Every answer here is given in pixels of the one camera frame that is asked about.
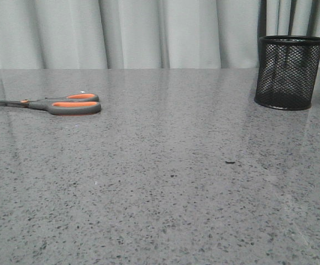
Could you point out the grey and orange scissors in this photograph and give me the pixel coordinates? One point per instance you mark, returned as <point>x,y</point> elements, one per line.
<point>76,104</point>

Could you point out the black mesh pen bucket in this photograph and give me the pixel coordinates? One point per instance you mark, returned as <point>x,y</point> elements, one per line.
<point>288,67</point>

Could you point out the grey curtain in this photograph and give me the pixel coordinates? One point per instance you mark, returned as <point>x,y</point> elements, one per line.
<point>146,34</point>

